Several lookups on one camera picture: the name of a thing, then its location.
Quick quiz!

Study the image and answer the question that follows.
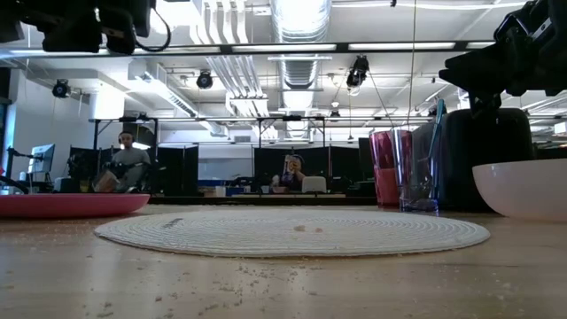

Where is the black partition panel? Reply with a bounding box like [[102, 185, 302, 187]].
[[252, 145, 331, 196], [157, 144, 199, 197]]

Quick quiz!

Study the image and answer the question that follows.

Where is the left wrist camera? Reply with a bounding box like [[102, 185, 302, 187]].
[[134, 0, 157, 39]]

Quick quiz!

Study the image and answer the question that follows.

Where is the peach plastic bowl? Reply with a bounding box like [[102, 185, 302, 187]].
[[471, 158, 567, 222]]

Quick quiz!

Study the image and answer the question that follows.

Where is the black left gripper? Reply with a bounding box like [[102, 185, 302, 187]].
[[26, 0, 137, 57]]

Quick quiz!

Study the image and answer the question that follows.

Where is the black overhead rig beam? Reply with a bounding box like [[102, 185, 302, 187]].
[[0, 40, 497, 58]]

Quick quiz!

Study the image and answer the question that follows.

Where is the clear glass tumbler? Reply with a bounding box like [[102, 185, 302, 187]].
[[392, 128, 442, 217]]

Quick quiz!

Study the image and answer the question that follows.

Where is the red faceted tumbler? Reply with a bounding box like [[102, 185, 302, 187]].
[[369, 128, 414, 209]]

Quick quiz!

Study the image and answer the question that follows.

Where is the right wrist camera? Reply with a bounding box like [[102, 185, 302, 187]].
[[493, 12, 555, 45]]

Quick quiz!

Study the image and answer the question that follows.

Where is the black ceiling spotlight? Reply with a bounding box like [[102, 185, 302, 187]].
[[345, 54, 371, 89], [196, 69, 214, 90], [51, 78, 72, 99]]

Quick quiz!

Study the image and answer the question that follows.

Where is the computer monitor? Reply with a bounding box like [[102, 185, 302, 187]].
[[28, 143, 57, 175]]

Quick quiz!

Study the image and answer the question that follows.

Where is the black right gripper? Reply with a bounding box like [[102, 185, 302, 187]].
[[438, 26, 567, 117]]

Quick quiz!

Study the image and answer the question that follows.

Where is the silver ceiling duct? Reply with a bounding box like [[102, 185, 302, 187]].
[[269, 0, 332, 89]]

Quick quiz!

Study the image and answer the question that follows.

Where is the pink plastic plate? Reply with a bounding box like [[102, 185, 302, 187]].
[[0, 192, 151, 219]]

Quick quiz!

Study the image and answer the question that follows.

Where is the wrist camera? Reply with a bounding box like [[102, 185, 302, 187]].
[[493, 12, 555, 45], [134, 0, 157, 39]]

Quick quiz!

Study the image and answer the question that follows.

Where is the person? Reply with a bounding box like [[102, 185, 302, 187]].
[[91, 130, 152, 194], [270, 153, 307, 194]]

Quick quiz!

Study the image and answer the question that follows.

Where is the white round woven placemat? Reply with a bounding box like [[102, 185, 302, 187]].
[[93, 208, 492, 259]]

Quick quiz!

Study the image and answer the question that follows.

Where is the blue-handled spoon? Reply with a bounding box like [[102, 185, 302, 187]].
[[425, 98, 447, 209]]

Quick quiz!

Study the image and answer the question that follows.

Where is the white chair back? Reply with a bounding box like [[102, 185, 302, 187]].
[[301, 175, 328, 194]]

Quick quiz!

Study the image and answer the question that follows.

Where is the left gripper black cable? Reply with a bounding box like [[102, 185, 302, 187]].
[[134, 6, 173, 53]]

